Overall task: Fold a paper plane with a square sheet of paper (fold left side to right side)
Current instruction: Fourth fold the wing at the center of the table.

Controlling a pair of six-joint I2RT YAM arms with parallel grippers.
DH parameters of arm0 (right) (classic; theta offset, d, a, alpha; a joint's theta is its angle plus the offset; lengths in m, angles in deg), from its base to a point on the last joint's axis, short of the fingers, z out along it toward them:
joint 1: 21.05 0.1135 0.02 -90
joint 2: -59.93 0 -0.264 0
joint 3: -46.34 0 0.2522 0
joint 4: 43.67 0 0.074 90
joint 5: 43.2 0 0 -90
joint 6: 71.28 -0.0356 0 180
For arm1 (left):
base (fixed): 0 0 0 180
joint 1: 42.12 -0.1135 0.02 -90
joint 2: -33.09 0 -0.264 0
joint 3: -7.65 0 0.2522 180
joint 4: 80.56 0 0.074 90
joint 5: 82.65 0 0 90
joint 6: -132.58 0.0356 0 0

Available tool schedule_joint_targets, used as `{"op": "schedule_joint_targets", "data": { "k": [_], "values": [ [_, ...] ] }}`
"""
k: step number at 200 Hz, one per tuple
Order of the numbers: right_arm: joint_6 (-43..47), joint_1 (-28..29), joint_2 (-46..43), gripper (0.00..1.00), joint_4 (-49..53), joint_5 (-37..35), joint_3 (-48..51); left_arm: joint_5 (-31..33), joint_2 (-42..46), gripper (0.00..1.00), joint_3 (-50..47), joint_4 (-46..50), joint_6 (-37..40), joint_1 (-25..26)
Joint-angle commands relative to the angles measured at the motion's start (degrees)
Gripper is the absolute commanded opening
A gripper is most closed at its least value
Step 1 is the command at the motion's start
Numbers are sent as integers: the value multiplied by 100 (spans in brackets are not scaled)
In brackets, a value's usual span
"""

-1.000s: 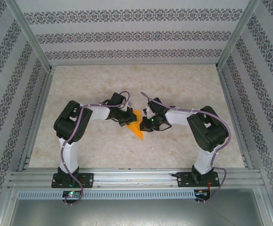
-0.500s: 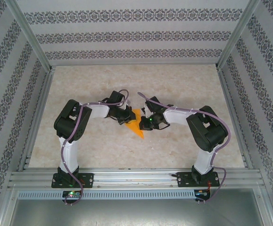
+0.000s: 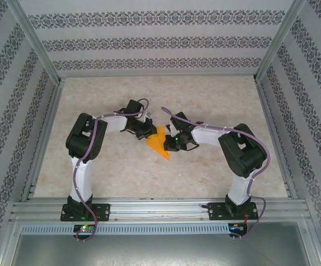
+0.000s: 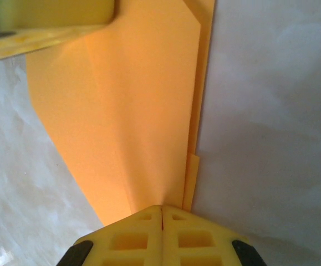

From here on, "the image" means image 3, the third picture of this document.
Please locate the orange square paper sheet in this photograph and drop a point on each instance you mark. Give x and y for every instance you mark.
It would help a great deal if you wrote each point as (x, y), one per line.
(156, 145)

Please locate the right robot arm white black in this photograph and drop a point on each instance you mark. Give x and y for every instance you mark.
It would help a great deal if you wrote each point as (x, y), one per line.
(243, 155)

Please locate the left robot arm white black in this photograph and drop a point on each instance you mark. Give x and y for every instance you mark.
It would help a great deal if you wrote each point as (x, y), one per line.
(86, 180)

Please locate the grey sheet metal panel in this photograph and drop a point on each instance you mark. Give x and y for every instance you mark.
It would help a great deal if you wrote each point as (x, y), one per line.
(160, 252)

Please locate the small LED circuit board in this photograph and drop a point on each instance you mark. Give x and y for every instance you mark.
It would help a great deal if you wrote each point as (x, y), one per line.
(84, 228)
(236, 228)

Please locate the aluminium frame crossbar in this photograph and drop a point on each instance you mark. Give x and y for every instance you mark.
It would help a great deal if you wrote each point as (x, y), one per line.
(157, 76)

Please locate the aluminium mounting rail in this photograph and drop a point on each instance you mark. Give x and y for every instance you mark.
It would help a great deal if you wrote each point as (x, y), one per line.
(154, 207)

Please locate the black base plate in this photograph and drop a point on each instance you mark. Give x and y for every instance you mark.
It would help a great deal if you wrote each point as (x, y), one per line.
(215, 212)
(104, 213)

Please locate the aluminium frame side rail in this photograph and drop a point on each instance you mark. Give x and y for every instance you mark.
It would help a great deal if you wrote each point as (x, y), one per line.
(267, 110)
(49, 122)

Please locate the aluminium frame post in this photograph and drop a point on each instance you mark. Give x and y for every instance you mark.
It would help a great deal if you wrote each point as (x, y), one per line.
(40, 47)
(277, 41)
(5, 249)
(314, 246)

